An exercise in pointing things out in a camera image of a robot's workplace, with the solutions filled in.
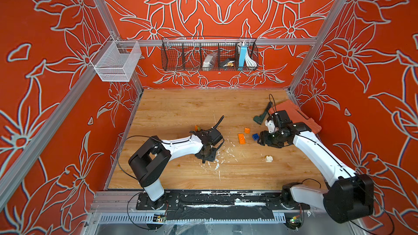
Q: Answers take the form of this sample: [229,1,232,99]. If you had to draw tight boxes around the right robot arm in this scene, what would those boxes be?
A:
[258,111,374,224]

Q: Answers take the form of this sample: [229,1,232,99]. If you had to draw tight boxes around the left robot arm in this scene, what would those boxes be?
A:
[128,128,224,202]

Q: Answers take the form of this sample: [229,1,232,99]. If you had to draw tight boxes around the red plastic tool case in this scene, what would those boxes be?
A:
[269,100,322,134]

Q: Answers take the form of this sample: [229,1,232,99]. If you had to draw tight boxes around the dark green clamp tool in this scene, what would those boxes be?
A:
[253,101,273,125]

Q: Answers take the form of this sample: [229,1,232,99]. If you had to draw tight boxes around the black small box in basket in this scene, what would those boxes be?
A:
[219,58,236,69]

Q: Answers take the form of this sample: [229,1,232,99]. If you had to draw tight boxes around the plastic bag in basket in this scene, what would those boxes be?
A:
[202,53,217,71]

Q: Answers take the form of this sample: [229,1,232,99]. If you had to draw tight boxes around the clear plastic bin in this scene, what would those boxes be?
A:
[92,41,142,82]

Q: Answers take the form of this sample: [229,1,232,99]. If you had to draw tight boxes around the left black corrugated cable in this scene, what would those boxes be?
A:
[210,115,225,131]

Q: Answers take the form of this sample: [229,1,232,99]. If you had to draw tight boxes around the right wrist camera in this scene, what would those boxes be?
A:
[265,120,276,133]

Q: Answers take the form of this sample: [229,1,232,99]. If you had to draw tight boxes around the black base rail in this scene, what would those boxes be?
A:
[136,190,310,223]

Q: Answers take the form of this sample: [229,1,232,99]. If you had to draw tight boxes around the white cables in basket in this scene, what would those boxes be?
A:
[244,48,258,71]

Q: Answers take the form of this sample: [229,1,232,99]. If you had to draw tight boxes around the black wire basket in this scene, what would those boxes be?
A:
[161,36,259,72]

